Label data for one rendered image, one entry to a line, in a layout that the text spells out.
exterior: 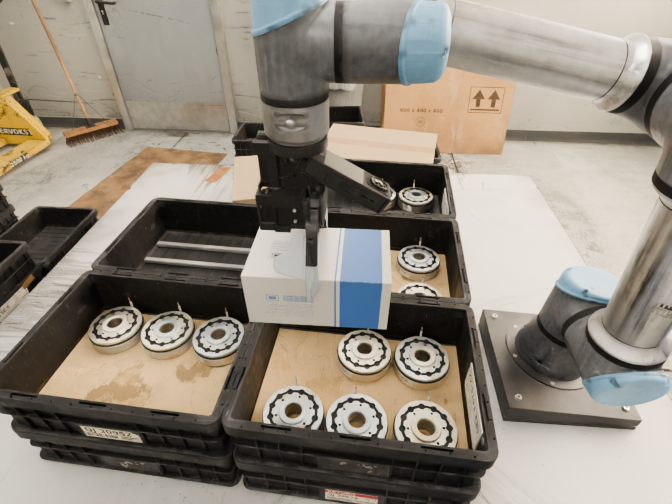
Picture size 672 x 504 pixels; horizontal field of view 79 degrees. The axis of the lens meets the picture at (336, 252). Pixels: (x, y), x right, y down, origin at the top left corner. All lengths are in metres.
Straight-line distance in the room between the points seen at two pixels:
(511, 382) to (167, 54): 3.66
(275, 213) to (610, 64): 0.45
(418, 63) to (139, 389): 0.72
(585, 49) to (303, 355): 0.66
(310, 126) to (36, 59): 4.32
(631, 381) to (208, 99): 3.73
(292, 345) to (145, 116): 3.67
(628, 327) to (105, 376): 0.90
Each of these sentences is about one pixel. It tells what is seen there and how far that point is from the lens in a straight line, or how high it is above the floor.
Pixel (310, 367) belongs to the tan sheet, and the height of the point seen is 0.83.
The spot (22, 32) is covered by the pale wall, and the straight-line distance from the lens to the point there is 4.68.
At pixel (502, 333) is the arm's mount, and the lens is 1.05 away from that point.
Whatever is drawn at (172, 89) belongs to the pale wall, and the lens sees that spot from 4.13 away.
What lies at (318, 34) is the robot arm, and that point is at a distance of 0.43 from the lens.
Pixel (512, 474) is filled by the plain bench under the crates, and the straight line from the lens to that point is 0.93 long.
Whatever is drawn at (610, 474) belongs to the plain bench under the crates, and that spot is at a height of 0.70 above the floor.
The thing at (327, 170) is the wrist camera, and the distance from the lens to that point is 0.48.
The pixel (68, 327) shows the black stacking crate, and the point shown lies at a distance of 0.98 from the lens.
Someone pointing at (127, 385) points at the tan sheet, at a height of 0.83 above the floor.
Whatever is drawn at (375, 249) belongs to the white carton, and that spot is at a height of 1.13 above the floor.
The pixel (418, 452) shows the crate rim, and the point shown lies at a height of 0.93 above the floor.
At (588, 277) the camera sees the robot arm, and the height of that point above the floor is 0.97.
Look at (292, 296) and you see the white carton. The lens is 0.56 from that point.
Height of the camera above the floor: 1.50
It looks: 38 degrees down
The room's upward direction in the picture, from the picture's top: straight up
